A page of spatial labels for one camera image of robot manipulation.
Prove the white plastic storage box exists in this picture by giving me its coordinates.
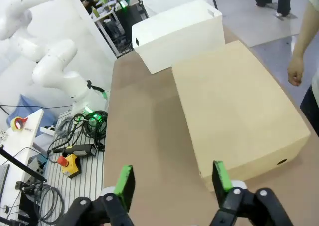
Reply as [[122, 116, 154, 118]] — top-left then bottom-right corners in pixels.
[[131, 0, 226, 75]]

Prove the equipment rack with electronics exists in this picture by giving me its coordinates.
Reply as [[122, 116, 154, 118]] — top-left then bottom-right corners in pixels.
[[79, 0, 152, 59]]

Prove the slotted aluminium base plate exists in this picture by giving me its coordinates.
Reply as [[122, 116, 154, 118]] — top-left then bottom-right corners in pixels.
[[29, 110, 107, 226]]

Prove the blue bin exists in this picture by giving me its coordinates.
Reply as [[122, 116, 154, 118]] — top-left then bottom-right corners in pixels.
[[6, 93, 74, 138]]

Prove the person's right forearm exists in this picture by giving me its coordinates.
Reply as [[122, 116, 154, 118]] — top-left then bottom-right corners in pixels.
[[293, 10, 315, 61]]

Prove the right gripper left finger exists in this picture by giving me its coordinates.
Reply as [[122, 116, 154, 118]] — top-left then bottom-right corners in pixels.
[[63, 165, 137, 226]]

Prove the person in light grey sweater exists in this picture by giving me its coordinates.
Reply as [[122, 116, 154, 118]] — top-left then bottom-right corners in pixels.
[[299, 0, 319, 138]]

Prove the black cable bundle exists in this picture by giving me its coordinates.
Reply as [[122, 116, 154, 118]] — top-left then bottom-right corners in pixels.
[[71, 109, 109, 152]]

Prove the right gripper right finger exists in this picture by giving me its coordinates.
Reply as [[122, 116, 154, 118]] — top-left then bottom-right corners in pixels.
[[210, 160, 294, 226]]

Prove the white power strip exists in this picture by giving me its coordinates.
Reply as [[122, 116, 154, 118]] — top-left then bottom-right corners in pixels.
[[39, 125, 57, 135]]

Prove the yellow tape roll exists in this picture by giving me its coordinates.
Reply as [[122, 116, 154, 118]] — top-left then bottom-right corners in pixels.
[[9, 115, 28, 132]]

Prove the black handheld enabling switch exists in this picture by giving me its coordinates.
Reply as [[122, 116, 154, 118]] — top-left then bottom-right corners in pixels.
[[51, 143, 97, 157]]

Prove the person's right hand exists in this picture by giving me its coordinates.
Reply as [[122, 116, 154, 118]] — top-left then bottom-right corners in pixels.
[[287, 56, 306, 87]]

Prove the black metal bar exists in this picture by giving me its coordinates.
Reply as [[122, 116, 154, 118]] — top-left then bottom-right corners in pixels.
[[0, 145, 48, 184]]

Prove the brown cardboard shoe box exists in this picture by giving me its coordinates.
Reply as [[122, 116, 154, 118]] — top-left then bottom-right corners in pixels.
[[171, 40, 312, 193]]

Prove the coiled grey cable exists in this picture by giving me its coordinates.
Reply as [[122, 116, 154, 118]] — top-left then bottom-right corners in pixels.
[[33, 182, 66, 225]]

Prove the yellow emergency stop button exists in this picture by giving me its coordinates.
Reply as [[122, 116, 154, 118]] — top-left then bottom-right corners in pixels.
[[56, 153, 81, 179]]

